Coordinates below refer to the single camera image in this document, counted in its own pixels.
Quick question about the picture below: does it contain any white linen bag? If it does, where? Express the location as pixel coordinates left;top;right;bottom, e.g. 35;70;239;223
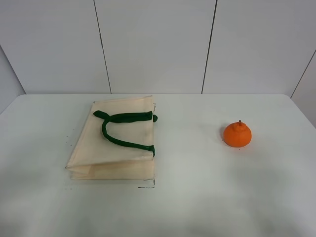
66;96;158;180

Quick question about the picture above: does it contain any orange with stem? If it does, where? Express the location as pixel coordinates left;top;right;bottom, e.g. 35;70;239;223
223;120;252;148

